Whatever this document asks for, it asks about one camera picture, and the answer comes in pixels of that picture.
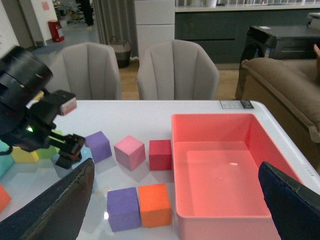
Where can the front purple foam cube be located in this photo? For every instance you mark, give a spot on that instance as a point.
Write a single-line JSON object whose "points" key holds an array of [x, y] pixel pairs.
{"points": [[123, 209]]}

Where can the table label sticker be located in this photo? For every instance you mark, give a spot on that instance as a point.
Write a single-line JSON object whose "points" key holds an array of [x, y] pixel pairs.
{"points": [[236, 104]]}

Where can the right grey chair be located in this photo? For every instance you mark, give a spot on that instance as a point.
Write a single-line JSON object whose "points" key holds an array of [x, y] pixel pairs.
{"points": [[177, 70]]}

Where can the left grey chair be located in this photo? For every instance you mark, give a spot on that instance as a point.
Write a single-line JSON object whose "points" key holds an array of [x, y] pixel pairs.
{"points": [[89, 70]]}

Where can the woven basket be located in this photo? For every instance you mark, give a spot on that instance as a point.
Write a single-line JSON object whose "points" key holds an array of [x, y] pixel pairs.
{"points": [[122, 49]]}

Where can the orange foam cube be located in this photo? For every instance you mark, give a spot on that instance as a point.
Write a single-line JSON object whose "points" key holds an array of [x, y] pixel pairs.
{"points": [[155, 207], [5, 198]]}

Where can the left orange foam cube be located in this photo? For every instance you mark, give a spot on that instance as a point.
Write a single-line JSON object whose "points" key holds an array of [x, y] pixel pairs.
{"points": [[5, 198]]}

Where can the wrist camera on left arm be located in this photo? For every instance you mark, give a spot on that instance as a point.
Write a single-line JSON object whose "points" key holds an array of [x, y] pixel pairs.
{"points": [[60, 102]]}

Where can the pink plastic bin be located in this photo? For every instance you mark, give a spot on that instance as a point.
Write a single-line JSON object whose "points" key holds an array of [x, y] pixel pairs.
{"points": [[216, 158]]}

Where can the back purple foam cube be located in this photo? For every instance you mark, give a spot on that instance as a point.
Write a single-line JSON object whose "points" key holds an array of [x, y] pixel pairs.
{"points": [[99, 145]]}

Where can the dark grey counter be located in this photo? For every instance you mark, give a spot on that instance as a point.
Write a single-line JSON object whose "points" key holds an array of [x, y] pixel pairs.
{"points": [[222, 31]]}

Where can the right orange foam cube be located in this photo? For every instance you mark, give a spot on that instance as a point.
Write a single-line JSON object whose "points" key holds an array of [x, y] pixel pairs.
{"points": [[155, 207]]}

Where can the brown sofa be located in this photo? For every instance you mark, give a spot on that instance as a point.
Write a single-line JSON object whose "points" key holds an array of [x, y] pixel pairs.
{"points": [[290, 89]]}

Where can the teal plastic bin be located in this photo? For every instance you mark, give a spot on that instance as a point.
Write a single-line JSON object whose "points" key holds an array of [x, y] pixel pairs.
{"points": [[6, 161]]}

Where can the pink foam cube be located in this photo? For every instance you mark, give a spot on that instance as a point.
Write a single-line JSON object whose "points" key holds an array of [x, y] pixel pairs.
{"points": [[130, 152]]}

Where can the grey chair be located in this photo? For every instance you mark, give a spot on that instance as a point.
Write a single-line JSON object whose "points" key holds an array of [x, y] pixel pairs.
{"points": [[89, 70], [177, 70]]}

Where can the red bin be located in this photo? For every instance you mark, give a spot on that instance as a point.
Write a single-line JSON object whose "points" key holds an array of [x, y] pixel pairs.
{"points": [[56, 30]]}

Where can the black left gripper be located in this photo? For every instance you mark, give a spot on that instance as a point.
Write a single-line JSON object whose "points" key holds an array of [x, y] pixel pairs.
{"points": [[31, 129]]}

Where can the green foam cube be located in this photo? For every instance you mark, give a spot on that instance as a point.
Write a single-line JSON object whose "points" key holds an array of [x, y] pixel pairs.
{"points": [[47, 153]]}

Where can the yellow foam cube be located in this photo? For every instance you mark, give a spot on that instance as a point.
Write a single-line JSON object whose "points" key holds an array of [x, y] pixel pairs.
{"points": [[21, 156]]}

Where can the back dark red foam cube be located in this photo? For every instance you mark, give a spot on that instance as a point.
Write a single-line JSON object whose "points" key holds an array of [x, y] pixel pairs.
{"points": [[160, 155]]}

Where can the standing person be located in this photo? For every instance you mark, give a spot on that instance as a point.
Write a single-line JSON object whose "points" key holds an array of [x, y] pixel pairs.
{"points": [[87, 13]]}

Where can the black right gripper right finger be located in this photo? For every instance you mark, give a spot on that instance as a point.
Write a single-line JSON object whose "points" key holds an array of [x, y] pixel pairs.
{"points": [[294, 208]]}

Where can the blue foam cube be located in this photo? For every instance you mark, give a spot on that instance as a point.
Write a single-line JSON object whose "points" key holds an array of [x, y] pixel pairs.
{"points": [[61, 172]]}

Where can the black appliance box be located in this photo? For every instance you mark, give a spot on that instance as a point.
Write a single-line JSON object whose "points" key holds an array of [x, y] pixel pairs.
{"points": [[288, 43]]}

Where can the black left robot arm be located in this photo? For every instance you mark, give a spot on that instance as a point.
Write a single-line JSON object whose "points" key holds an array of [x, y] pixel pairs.
{"points": [[22, 80]]}

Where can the purple foam cube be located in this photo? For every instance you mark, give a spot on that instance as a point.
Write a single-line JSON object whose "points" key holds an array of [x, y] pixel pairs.
{"points": [[99, 145], [123, 209]]}

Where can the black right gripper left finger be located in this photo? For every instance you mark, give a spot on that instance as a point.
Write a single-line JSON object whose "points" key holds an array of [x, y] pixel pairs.
{"points": [[57, 213]]}

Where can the white cabinet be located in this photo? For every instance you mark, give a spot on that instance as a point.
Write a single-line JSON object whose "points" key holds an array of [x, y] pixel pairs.
{"points": [[155, 23]]}

